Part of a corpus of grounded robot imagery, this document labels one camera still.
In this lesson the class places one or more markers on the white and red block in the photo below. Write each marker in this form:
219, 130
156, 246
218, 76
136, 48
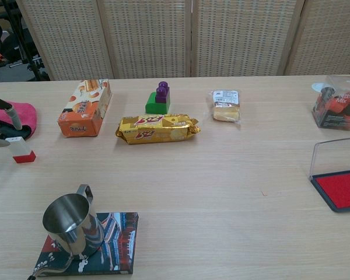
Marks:
21, 148

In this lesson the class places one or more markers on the pink and black cloth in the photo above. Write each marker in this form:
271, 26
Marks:
26, 112

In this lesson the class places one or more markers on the black metal stand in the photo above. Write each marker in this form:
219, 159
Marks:
26, 43

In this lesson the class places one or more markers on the orange biscuit box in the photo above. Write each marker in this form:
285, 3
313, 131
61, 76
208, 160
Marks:
83, 111

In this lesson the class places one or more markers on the steel pitcher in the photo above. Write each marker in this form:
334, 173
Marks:
73, 227

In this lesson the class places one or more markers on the green toy block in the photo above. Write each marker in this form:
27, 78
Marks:
154, 106

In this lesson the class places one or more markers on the gold cracker packet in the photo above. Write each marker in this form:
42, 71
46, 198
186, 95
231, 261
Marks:
154, 129

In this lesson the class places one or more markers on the purple toy block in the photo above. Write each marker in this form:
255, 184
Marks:
162, 91

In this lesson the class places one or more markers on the dark picture book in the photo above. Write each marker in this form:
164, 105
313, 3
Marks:
119, 242

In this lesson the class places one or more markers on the woven folding screen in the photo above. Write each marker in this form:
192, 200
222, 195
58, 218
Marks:
175, 38

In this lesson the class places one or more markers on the wrapped cake packet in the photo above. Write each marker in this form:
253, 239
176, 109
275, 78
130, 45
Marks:
226, 105

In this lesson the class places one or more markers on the white round disc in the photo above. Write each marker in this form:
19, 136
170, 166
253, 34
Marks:
317, 87

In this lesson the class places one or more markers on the clear box red black contents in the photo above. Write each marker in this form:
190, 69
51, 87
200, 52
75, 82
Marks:
336, 111

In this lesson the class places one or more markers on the red ink pad case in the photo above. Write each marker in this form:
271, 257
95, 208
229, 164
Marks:
341, 186

